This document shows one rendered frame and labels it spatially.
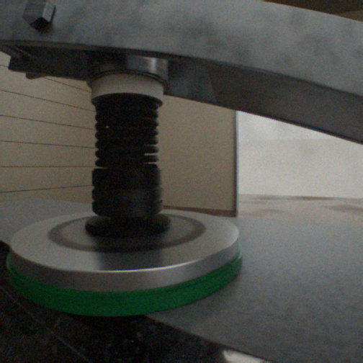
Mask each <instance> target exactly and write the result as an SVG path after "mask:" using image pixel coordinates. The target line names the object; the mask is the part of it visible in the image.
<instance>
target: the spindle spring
mask: <svg viewBox="0 0 363 363"><path fill-rule="evenodd" d="M120 104H141V105H145V106H148V107H140V106H120V107H111V106H115V105H120ZM109 107H110V108H109ZM158 108H159V104H158V102H156V101H155V100H153V99H150V98H147V97H135V96H124V97H112V98H109V99H104V100H102V101H100V102H99V103H98V104H97V105H96V106H95V110H96V112H97V113H96V116H95V120H96V121H97V123H96V125H95V128H96V130H97V132H96V133H95V138H96V139H97V140H98V141H97V142H96V143H95V147H96V148H98V150H97V151H95V156H96V157H97V158H99V159H97V160H96V161H95V165H96V166H98V167H102V168H109V165H112V164H122V163H146V164H145V167H146V168H159V166H158V165H157V164H154V163H149V162H157V161H158V160H159V157H158V156H157V155H148V156H116V157H109V155H116V154H126V153H158V151H159V148H158V147H156V146H154V145H156V144H157V143H159V139H158V138H157V137H154V136H156V135H158V134H159V131H158V129H157V128H155V127H157V126H158V125H159V121H158V120H157V118H158V116H159V113H158V111H157V109H158ZM122 114H140V115H145V116H117V117H109V116H111V115H122ZM105 117H106V118H105ZM119 124H145V126H141V125H125V126H116V127H109V126H110V125H119ZM106 126H107V127H106ZM130 133H141V134H145V135H126V136H116V137H109V136H108V135H118V134H130ZM123 143H145V145H122V146H114V147H109V145H114V144H123Z"/></svg>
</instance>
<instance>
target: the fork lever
mask: <svg viewBox="0 0 363 363"><path fill-rule="evenodd" d="M83 50H93V51H101V52H108V53H121V54H127V55H139V56H144V57H150V58H160V59H165V60H169V86H168V88H167V89H166V90H165V91H164V92H163V95H166V96H170V97H177V98H181V99H188V100H192V101H196V102H201V103H205V104H211V105H215V106H218V107H224V108H227V109H233V110H236V111H239V112H245V113H248V114H251V115H256V116H260V117H265V118H268V119H271V120H276V121H279V122H284V123H287V124H290V125H294V126H298V127H302V128H305V129H308V130H312V131H316V132H318V133H323V134H326V135H330V136H333V137H335V138H340V139H342V140H347V141H349V142H353V143H356V144H360V145H363V22H359V21H356V20H353V19H347V18H344V17H338V16H335V15H332V14H326V13H323V12H317V11H313V10H309V9H303V8H299V7H295V6H288V5H284V4H276V3H272V2H268V1H259V0H0V51H1V52H3V53H5V54H7V55H9V56H11V58H10V62H9V67H8V69H9V70H10V71H13V72H19V73H30V74H36V75H42V76H52V77H58V78H63V79H73V80H78V81H86V70H87V55H86V54H85V52H84V51H83Z"/></svg>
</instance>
